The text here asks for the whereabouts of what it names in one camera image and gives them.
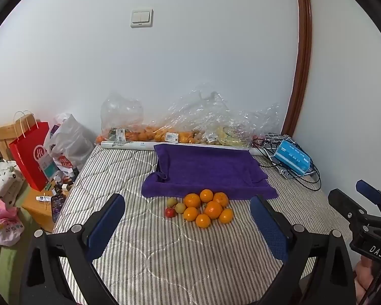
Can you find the dark smartphone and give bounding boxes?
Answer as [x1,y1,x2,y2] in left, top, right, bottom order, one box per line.
[51,194,67,223]

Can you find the red paper shopping bag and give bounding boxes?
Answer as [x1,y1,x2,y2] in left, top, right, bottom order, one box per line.
[9,111,51,192]

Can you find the blue cardboard box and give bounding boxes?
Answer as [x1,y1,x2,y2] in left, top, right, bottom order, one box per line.
[273,139,312,176]

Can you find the pink printed clothing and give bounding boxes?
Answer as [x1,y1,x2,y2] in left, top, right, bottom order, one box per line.
[0,191,25,247]

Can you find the person's right hand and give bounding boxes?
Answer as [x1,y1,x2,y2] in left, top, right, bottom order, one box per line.
[352,256,377,304]

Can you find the clear plastic bag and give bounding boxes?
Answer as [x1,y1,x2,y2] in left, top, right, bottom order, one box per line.
[190,84,255,148]
[101,93,144,142]
[241,103,281,140]
[144,92,210,143]

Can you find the wooden nightstand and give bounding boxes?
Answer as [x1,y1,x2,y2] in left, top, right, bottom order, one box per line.
[21,178,73,234]

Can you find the bagged yellow fruit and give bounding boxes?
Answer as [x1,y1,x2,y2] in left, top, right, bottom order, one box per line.
[206,126,251,148]

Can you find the white printed folded clothing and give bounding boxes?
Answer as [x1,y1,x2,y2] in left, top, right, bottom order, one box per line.
[0,156,23,207]

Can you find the brown wooden door frame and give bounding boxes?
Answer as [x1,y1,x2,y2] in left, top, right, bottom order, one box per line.
[281,0,313,137]

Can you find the white plastic shopping bag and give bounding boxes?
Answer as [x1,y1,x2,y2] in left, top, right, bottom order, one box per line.
[44,113,94,178]

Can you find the purple towel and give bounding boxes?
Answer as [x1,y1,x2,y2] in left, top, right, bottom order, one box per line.
[141,144,279,201]

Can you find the bundle of black cables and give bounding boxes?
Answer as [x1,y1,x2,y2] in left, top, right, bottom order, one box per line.
[251,136,322,193]

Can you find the small toiletry bottles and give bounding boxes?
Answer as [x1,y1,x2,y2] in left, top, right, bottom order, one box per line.
[52,170,75,193]

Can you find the pile of oranges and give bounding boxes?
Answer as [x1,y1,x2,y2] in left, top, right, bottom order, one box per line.
[182,189,235,228]

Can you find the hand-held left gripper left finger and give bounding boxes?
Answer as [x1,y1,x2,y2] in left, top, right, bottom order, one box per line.
[19,193,126,305]

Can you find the heap of bagged leafy tangerines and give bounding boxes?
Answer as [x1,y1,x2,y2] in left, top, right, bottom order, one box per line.
[96,127,137,143]

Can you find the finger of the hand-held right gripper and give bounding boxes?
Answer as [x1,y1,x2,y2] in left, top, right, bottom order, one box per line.
[355,179,381,220]
[328,188,368,227]

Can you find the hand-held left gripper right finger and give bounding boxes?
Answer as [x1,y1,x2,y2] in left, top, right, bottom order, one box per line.
[249,195,358,305]

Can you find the white light switch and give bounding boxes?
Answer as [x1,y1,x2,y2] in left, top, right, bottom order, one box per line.
[130,9,153,28]

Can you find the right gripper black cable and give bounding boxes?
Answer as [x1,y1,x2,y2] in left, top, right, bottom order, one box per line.
[360,254,381,305]

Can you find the green cloth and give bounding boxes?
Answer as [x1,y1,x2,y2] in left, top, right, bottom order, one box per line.
[0,210,32,296]

